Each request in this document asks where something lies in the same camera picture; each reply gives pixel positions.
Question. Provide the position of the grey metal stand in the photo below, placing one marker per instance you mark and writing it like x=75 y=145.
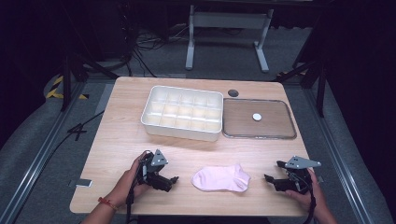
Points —
x=229 y=20

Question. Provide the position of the person's left hand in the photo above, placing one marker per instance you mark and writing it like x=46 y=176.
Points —
x=124 y=185

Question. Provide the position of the aluminium floor rail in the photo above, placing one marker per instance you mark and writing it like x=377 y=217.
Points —
x=40 y=155
x=339 y=161

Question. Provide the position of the grey tape piece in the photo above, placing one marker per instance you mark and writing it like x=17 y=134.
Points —
x=81 y=183
x=320 y=179

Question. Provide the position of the person's right hand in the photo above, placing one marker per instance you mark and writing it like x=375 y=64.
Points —
x=306 y=199

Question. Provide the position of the black metal stand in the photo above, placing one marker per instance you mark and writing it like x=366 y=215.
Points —
x=66 y=84
x=320 y=87

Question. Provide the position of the yellow black striped floor tape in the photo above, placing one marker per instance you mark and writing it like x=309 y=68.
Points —
x=56 y=90

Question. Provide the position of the pink sock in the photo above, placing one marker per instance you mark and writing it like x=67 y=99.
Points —
x=219 y=179

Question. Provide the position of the dark round table grommet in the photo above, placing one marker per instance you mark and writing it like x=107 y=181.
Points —
x=233 y=93

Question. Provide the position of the white compartment storage box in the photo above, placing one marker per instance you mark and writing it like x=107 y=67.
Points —
x=182 y=112

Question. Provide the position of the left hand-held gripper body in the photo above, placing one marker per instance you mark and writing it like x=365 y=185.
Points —
x=158 y=159

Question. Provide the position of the black floor tape mark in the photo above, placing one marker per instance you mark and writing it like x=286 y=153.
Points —
x=77 y=130

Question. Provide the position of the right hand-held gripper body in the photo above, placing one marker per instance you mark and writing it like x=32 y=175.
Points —
x=299 y=163

